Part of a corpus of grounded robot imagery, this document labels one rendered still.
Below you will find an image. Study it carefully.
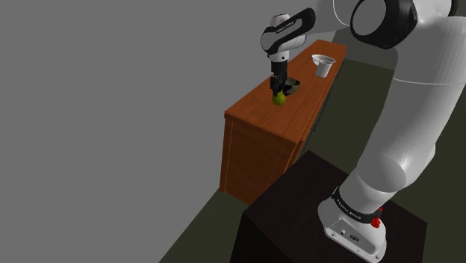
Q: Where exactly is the green pear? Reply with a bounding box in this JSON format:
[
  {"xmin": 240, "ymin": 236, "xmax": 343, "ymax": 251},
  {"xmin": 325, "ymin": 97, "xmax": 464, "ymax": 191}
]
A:
[{"xmin": 272, "ymin": 90, "xmax": 287, "ymax": 107}]

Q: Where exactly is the dark bowl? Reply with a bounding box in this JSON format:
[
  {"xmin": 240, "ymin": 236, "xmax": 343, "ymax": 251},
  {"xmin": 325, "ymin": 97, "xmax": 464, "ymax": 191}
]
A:
[{"xmin": 281, "ymin": 77, "xmax": 301, "ymax": 96}]

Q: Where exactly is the white cup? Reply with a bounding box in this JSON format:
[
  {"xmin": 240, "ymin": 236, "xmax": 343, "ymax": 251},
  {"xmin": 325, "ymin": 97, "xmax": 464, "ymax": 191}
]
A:
[{"xmin": 311, "ymin": 54, "xmax": 337, "ymax": 79}]

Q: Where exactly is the brown wooden chest of drawers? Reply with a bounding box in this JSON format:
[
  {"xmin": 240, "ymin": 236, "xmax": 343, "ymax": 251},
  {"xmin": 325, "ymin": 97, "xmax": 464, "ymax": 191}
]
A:
[{"xmin": 219, "ymin": 39, "xmax": 348, "ymax": 207}]

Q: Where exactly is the dark robot stand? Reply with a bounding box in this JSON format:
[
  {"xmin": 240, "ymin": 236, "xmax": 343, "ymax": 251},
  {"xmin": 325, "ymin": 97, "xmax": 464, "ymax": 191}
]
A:
[{"xmin": 229, "ymin": 149, "xmax": 429, "ymax": 263}]

